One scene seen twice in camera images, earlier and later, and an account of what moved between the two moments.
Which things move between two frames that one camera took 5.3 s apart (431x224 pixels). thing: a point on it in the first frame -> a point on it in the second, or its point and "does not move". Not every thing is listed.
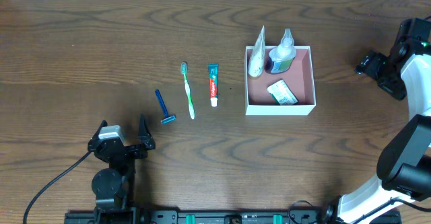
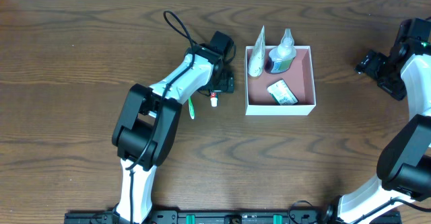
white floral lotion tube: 256,62 does not move
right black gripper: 376,69 does not move
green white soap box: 282,93 does not move
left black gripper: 126,151 -> 227,83
